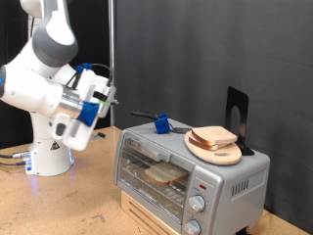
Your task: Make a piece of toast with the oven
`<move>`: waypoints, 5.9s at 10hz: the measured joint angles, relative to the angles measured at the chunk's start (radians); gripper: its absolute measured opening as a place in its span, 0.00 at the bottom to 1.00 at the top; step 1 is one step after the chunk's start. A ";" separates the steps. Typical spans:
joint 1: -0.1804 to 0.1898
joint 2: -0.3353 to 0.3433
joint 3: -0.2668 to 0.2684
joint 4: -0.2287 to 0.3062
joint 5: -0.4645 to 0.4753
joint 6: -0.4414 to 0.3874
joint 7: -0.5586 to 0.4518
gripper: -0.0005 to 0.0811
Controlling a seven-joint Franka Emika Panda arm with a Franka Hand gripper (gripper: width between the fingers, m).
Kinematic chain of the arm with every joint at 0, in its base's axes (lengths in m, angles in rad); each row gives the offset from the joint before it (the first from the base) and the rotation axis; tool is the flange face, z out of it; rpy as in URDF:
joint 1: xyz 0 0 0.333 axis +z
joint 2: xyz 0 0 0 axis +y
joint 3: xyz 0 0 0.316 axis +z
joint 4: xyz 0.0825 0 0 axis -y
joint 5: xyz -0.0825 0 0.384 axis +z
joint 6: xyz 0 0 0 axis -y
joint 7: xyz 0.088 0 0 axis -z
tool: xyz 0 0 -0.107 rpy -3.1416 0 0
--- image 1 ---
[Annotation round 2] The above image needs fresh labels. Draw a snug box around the base cable with silver plug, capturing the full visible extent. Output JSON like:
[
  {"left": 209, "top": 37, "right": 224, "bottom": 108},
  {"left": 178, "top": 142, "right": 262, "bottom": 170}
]
[{"left": 0, "top": 150, "right": 31, "bottom": 161}]

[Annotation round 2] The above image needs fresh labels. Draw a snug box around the blue cable clip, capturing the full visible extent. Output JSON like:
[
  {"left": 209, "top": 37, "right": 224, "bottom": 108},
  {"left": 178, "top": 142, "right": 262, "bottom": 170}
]
[{"left": 74, "top": 62, "right": 94, "bottom": 74}]

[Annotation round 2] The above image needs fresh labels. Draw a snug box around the black base cable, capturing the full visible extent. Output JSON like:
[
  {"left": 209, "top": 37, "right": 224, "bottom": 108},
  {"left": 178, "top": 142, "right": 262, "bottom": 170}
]
[{"left": 0, "top": 160, "right": 27, "bottom": 167}]

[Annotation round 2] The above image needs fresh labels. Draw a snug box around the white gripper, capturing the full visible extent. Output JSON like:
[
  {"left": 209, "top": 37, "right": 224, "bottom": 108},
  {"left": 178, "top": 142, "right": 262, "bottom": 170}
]
[{"left": 62, "top": 68, "right": 120, "bottom": 152}]

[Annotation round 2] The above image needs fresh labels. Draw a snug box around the glass toaster oven door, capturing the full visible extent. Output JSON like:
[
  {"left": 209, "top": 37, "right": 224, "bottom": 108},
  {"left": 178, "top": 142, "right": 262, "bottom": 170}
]
[{"left": 114, "top": 130, "right": 197, "bottom": 227}]

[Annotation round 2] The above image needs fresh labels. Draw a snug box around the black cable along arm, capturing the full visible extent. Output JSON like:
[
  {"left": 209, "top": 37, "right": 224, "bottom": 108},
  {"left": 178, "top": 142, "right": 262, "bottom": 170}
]
[{"left": 65, "top": 63, "right": 113, "bottom": 89}]

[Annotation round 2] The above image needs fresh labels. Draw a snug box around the black metal bookend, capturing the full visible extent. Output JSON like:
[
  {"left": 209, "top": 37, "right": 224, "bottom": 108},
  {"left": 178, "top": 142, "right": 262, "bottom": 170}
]
[{"left": 224, "top": 85, "right": 255, "bottom": 157}]

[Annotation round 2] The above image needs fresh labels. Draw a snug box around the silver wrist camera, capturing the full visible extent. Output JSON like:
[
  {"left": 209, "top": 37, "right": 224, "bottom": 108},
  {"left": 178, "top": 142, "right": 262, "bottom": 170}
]
[{"left": 92, "top": 85, "right": 117, "bottom": 118}]

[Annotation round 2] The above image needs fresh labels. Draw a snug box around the wooden box under oven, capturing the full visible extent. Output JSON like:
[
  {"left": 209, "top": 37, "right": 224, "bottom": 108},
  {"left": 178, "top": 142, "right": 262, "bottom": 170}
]
[{"left": 120, "top": 190, "right": 181, "bottom": 235}]

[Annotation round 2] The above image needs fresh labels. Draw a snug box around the metal pole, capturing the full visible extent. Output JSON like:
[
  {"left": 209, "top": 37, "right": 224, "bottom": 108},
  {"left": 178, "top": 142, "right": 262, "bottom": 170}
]
[{"left": 108, "top": 0, "right": 116, "bottom": 127}]

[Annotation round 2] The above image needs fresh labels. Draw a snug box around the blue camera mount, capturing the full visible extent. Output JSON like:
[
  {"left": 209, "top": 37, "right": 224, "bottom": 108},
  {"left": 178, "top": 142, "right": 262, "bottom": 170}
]
[{"left": 76, "top": 100, "right": 101, "bottom": 128}]

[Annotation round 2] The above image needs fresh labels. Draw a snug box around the silver toaster oven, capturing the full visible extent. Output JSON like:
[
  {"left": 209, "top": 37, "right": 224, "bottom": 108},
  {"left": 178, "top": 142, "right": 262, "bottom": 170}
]
[{"left": 112, "top": 117, "right": 272, "bottom": 235}]

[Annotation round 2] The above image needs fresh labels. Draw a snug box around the white bread slice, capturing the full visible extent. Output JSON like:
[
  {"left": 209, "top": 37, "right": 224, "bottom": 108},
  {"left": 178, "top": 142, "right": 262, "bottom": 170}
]
[
  {"left": 144, "top": 162, "right": 191, "bottom": 188},
  {"left": 188, "top": 136, "right": 230, "bottom": 152},
  {"left": 191, "top": 125, "right": 239, "bottom": 147}
]

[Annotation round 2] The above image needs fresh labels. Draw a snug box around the metal spatula with blue block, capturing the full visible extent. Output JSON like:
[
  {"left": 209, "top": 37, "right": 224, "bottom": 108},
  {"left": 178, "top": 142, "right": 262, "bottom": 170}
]
[{"left": 131, "top": 110, "right": 194, "bottom": 135}]

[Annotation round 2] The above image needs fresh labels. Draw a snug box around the round wooden cutting board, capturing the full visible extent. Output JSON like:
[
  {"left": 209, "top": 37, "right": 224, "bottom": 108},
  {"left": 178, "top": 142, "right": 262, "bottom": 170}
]
[{"left": 184, "top": 130, "right": 244, "bottom": 166}]

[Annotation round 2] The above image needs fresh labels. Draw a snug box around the silver oven knob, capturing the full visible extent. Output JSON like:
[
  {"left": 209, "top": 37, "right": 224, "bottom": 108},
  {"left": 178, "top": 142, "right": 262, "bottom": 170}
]
[
  {"left": 188, "top": 194, "right": 206, "bottom": 213},
  {"left": 183, "top": 219, "right": 202, "bottom": 235}
]

